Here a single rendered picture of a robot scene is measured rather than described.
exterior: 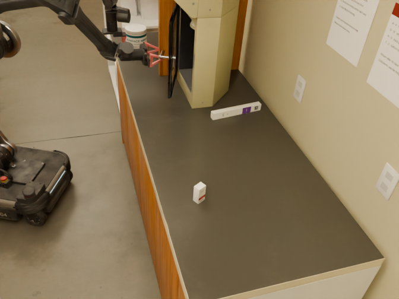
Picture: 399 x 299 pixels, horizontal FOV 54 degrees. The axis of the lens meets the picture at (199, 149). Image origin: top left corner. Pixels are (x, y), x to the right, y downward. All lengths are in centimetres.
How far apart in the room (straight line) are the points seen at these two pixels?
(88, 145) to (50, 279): 124
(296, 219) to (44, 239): 169
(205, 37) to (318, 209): 90
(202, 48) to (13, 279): 167
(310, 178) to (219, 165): 38
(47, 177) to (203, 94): 125
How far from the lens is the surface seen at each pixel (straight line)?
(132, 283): 242
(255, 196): 158
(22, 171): 281
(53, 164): 283
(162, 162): 168
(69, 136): 346
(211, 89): 200
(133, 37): 252
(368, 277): 161
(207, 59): 191
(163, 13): 217
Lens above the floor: 204
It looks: 39 degrees down
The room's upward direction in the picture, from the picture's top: 5 degrees clockwise
